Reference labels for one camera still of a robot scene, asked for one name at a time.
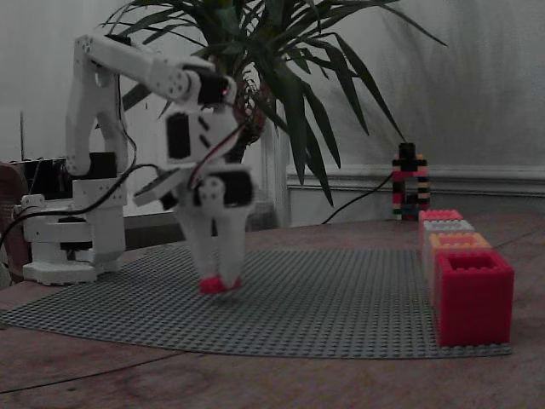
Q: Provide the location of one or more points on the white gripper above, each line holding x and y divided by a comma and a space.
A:
211, 211

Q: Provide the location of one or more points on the red Lego brick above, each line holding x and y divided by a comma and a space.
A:
210, 286

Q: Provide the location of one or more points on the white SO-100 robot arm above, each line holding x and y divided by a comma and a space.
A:
98, 238

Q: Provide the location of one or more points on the gray Lego baseplate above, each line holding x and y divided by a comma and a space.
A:
319, 307

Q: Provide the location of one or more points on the pink lego box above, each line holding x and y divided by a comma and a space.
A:
440, 214

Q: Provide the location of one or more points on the grey lego box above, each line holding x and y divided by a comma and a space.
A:
447, 226

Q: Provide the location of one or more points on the red lego box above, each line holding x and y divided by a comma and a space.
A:
474, 307

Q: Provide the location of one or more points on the orange lego box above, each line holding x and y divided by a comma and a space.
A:
485, 243

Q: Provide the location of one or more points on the green yucca plant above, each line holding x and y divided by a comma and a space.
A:
298, 106

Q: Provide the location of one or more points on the black open crate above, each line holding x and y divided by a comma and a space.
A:
47, 183

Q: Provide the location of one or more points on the brown chair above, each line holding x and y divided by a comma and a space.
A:
13, 187

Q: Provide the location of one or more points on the white gripper camera mount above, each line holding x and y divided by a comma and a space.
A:
155, 187

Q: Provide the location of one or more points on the multicolour Lego camera tower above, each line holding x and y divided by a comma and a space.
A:
398, 191

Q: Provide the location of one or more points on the small black camera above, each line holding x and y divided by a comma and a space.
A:
406, 150

